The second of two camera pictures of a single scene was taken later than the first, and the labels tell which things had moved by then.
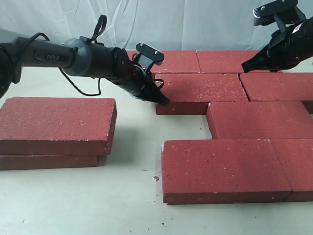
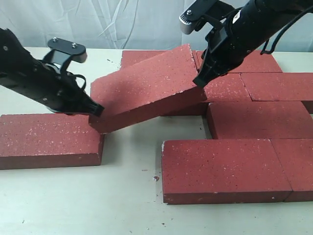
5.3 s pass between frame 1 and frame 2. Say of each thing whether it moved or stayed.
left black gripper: moved
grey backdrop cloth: stayed
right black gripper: moved
